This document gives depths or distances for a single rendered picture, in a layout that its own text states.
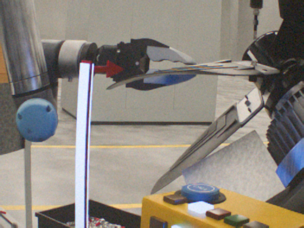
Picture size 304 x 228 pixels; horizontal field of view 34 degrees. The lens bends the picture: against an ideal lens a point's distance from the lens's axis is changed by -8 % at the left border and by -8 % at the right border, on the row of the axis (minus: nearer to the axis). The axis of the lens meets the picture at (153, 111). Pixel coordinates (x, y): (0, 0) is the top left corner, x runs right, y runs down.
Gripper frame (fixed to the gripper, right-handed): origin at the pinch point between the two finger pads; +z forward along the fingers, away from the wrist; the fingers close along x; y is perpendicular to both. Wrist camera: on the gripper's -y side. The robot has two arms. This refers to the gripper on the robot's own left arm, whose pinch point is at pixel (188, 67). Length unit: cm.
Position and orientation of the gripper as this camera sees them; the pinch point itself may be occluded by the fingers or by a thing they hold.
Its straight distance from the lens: 93.0
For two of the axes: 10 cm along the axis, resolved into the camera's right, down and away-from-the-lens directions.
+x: -1.0, 9.9, 0.4
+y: 2.4, -0.1, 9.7
